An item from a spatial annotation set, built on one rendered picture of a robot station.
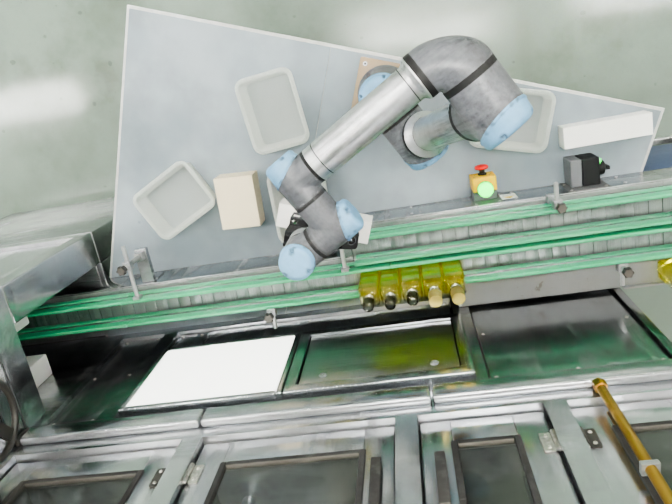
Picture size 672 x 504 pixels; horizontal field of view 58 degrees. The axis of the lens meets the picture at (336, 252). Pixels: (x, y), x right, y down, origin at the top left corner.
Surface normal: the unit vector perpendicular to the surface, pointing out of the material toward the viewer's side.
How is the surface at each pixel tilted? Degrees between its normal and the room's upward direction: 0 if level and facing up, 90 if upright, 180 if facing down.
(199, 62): 0
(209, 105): 0
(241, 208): 0
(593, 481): 90
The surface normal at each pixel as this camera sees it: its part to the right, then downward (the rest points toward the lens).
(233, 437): -0.09, 0.31
